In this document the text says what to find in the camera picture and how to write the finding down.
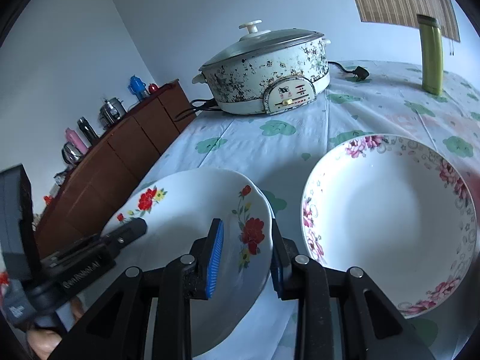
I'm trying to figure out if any green thermos bottle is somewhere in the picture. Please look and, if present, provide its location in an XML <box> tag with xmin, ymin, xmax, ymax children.
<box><xmin>416</xmin><ymin>14</ymin><xmax>443</xmax><ymax>96</ymax></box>

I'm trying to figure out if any blue thermos jug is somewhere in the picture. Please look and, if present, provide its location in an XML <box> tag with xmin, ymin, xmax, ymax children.
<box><xmin>128</xmin><ymin>76</ymin><xmax>150</xmax><ymax>102</ymax></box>

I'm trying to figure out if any brown wooden sideboard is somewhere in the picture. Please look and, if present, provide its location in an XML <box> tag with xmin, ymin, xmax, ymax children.
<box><xmin>35</xmin><ymin>80</ymin><xmax>194</xmax><ymax>258</ymax></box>

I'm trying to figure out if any small red object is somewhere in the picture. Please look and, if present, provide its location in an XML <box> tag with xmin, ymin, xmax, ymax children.
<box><xmin>148</xmin><ymin>83</ymin><xmax>159</xmax><ymax>94</ymax></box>

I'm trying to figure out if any pink flower white bowl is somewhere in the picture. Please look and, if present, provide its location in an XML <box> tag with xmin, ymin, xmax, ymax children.
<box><xmin>301</xmin><ymin>134</ymin><xmax>477</xmax><ymax>318</ymax></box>

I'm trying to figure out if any steel pot on sideboard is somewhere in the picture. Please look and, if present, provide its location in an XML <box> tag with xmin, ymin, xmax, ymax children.
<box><xmin>98</xmin><ymin>97</ymin><xmax>127</xmax><ymax>130</ymax></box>

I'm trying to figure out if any black thermos flask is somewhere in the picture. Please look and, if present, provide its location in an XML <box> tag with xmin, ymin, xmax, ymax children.
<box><xmin>77</xmin><ymin>117</ymin><xmax>99</xmax><ymax>146</ymax></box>

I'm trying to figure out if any speckled electric cooking pot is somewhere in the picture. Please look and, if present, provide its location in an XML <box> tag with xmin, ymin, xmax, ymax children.
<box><xmin>192</xmin><ymin>20</ymin><xmax>330</xmax><ymax>116</ymax></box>

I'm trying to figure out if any red flower white plate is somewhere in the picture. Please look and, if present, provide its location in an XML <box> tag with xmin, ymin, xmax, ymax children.
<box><xmin>103</xmin><ymin>167</ymin><xmax>272</xmax><ymax>355</ymax></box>

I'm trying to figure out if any pink thermos bottle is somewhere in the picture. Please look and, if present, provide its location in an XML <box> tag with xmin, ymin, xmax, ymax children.
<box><xmin>65</xmin><ymin>127</ymin><xmax>88</xmax><ymax>155</ymax></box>

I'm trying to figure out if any steel electric kettle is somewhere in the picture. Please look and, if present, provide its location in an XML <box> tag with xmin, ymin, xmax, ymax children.
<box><xmin>62</xmin><ymin>142</ymin><xmax>84</xmax><ymax>166</ymax></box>

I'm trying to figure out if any left human hand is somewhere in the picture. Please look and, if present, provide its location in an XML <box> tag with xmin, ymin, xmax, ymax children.
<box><xmin>26</xmin><ymin>297</ymin><xmax>85</xmax><ymax>359</ymax></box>

